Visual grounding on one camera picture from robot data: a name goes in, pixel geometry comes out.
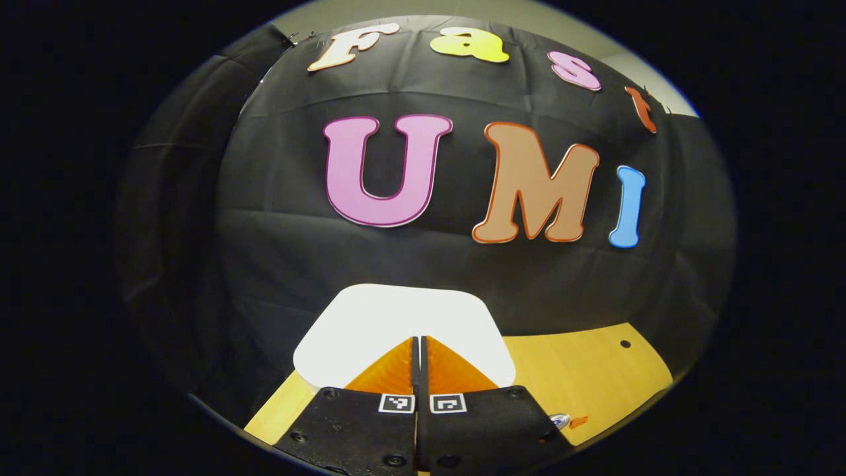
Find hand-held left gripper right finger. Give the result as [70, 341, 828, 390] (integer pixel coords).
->
[419, 336, 576, 474]

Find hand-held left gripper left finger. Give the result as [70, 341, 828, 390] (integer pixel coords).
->
[274, 336, 420, 476]

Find white desktop garbage bin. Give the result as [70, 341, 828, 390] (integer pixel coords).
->
[293, 284, 516, 391]

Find wooden desktop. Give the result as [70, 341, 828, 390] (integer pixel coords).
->
[243, 322, 675, 457]

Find black backdrop cloth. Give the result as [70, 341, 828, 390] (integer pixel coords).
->
[116, 17, 738, 424]

